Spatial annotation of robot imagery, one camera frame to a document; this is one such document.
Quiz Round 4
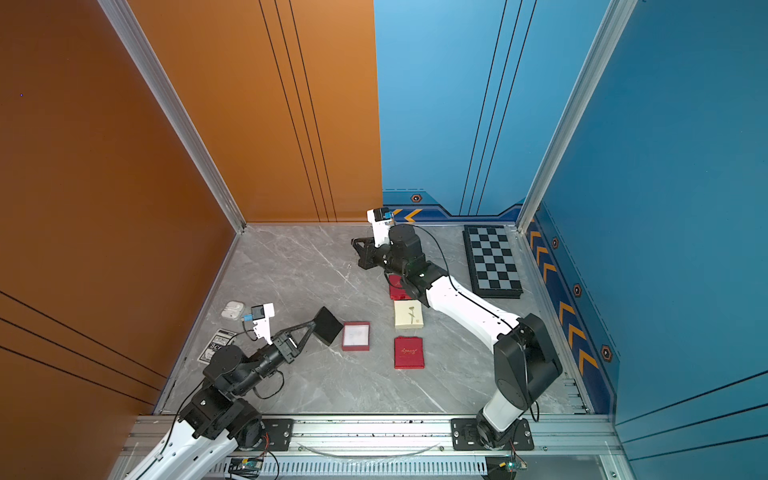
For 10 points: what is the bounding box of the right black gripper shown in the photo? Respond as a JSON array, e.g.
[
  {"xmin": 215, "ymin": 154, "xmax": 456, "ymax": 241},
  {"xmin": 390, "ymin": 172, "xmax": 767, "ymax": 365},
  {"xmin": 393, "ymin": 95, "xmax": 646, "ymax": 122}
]
[{"xmin": 351, "ymin": 236, "xmax": 410, "ymax": 280}]

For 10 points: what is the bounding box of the red jewelry box lid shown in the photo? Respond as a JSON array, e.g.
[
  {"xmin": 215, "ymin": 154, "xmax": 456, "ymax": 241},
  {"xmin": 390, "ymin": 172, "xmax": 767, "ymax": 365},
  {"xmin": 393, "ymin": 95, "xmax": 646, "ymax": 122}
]
[{"xmin": 387, "ymin": 274, "xmax": 414, "ymax": 301}]

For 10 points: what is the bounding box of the cream lotus print box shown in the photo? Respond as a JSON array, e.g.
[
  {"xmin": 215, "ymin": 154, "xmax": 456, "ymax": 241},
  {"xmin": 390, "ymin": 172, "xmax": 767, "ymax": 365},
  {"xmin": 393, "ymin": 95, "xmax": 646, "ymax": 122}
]
[{"xmin": 394, "ymin": 300, "xmax": 424, "ymax": 330}]

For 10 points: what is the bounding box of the red jewelry box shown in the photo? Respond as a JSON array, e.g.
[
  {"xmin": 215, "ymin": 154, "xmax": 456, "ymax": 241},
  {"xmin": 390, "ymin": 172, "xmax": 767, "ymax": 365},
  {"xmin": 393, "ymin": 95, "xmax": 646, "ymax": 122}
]
[{"xmin": 394, "ymin": 336, "xmax": 425, "ymax": 370}]

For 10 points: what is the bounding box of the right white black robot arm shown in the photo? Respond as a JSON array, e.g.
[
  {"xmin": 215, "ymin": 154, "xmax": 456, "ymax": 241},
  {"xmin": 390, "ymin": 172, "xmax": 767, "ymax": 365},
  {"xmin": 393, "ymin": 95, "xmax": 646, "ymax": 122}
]
[{"xmin": 351, "ymin": 224, "xmax": 563, "ymax": 450}]

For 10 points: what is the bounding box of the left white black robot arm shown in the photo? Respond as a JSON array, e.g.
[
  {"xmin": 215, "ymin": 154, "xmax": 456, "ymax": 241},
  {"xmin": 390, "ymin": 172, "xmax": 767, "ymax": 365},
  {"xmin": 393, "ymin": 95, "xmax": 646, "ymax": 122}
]
[{"xmin": 127, "ymin": 320, "xmax": 317, "ymax": 479}]

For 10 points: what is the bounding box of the white earbuds case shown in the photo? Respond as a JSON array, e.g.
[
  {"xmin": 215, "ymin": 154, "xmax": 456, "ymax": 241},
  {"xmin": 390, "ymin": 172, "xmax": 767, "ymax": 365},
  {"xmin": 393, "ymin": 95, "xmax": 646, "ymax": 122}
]
[{"xmin": 221, "ymin": 301, "xmax": 245, "ymax": 321}]

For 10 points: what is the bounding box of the left green circuit board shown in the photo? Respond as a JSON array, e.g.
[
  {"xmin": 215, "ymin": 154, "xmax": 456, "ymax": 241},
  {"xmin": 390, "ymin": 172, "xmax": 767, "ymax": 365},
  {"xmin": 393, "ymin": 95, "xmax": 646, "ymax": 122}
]
[{"xmin": 226, "ymin": 457, "xmax": 264, "ymax": 479}]

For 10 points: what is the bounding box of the green circuit board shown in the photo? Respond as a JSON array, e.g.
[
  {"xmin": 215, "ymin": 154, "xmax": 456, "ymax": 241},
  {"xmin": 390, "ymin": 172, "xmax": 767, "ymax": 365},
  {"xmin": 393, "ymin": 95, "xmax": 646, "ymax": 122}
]
[
  {"xmin": 482, "ymin": 456, "xmax": 528, "ymax": 480},
  {"xmin": 226, "ymin": 457, "xmax": 264, "ymax": 479}
]

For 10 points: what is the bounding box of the black white chessboard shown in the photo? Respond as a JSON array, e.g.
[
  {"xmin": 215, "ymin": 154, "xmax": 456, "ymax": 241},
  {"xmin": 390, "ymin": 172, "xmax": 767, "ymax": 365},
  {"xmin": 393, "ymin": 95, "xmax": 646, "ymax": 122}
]
[{"xmin": 463, "ymin": 225, "xmax": 523, "ymax": 299}]

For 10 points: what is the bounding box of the right green circuit board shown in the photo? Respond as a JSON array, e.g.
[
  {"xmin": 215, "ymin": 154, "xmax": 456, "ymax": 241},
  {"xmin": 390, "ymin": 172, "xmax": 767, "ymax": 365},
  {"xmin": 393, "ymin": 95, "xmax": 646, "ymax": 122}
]
[{"xmin": 482, "ymin": 456, "xmax": 528, "ymax": 480}]

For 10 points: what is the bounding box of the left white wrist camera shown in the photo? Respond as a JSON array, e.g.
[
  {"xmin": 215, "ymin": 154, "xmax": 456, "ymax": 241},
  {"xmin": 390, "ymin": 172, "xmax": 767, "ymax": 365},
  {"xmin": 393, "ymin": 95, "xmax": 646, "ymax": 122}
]
[{"xmin": 243, "ymin": 303, "xmax": 275, "ymax": 345}]

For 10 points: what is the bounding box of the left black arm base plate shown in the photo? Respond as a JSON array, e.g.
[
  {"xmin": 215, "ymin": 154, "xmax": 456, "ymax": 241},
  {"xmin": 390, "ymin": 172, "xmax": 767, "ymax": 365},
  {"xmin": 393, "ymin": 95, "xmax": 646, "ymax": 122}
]
[{"xmin": 244, "ymin": 417, "xmax": 295, "ymax": 452}]

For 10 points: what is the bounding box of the white vented cable duct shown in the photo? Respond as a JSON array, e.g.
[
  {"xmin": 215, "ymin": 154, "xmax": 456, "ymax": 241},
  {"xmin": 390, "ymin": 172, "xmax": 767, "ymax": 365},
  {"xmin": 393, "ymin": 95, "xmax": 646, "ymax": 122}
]
[{"xmin": 205, "ymin": 456, "xmax": 486, "ymax": 479}]

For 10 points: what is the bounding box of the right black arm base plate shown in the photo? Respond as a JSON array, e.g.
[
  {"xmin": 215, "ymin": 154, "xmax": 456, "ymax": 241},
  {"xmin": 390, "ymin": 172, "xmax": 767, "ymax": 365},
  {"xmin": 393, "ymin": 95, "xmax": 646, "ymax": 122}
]
[{"xmin": 449, "ymin": 418, "xmax": 535, "ymax": 451}]

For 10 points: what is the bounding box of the left aluminium corner post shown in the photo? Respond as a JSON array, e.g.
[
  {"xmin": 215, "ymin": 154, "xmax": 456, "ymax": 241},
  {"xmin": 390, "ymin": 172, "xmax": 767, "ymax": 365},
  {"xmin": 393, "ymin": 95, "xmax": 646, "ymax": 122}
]
[{"xmin": 98, "ymin": 0, "xmax": 247, "ymax": 234}]

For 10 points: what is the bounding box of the aluminium corner post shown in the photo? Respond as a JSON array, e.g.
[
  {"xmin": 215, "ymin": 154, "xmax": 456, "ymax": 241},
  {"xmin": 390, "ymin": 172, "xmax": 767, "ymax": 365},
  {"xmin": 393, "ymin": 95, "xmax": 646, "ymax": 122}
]
[
  {"xmin": 98, "ymin": 0, "xmax": 247, "ymax": 234},
  {"xmin": 516, "ymin": 0, "xmax": 638, "ymax": 234}
]

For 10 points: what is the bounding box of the aluminium front rail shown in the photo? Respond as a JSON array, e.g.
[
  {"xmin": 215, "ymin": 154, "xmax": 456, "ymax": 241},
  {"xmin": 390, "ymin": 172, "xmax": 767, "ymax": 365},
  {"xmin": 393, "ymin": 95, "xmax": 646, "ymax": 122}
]
[{"xmin": 119, "ymin": 413, "xmax": 625, "ymax": 458}]

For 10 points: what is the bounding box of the right aluminium corner post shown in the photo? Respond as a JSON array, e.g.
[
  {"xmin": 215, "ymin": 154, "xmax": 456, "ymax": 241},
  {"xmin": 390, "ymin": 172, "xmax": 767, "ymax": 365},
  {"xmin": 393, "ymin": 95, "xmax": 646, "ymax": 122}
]
[{"xmin": 516, "ymin": 0, "xmax": 638, "ymax": 234}]

